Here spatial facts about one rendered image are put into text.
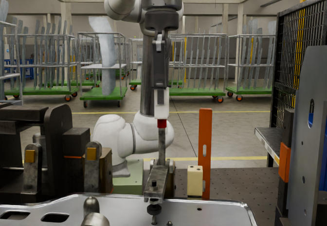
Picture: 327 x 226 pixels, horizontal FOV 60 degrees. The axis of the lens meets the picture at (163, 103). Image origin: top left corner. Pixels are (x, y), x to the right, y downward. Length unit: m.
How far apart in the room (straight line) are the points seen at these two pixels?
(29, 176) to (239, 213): 0.50
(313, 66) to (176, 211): 0.38
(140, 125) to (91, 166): 0.62
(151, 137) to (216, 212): 0.76
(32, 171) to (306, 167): 0.61
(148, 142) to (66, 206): 0.74
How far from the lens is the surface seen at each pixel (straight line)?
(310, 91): 0.53
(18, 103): 1.07
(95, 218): 0.41
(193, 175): 0.67
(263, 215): 1.26
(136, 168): 1.46
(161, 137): 0.67
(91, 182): 0.75
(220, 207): 0.66
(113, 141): 1.32
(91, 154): 0.73
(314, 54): 0.53
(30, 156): 0.78
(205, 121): 0.67
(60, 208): 0.69
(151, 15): 0.62
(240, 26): 12.54
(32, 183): 0.80
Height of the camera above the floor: 1.33
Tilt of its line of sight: 10 degrees down
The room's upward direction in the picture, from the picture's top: straight up
